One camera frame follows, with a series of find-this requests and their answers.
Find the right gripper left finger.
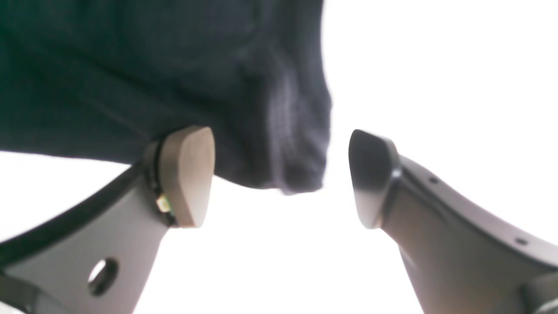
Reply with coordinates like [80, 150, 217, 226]
[1, 126, 215, 314]

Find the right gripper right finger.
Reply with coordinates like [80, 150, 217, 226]
[348, 130, 558, 314]

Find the black T-shirt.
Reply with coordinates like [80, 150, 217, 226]
[0, 0, 331, 195]

